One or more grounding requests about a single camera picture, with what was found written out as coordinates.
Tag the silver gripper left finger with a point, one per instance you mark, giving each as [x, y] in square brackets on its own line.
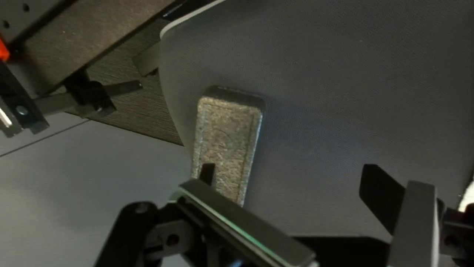
[247, 222]

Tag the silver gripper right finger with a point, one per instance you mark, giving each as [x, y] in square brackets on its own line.
[416, 227]

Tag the felt whiteboard duster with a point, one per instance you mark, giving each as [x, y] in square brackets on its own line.
[227, 142]

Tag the gray metal bar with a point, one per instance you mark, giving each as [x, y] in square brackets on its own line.
[124, 89]

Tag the small orange part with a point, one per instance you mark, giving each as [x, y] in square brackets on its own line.
[4, 49]

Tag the black clamp bracket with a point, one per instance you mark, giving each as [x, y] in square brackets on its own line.
[90, 93]

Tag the black metal mount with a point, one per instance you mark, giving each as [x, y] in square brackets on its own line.
[20, 103]

